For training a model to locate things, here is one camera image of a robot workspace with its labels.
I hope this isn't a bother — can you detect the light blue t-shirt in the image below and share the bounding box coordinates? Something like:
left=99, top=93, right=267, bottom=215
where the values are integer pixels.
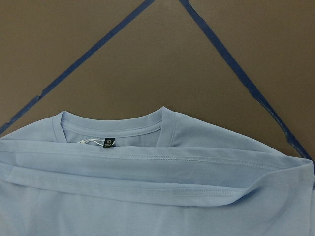
left=0, top=107, right=315, bottom=236

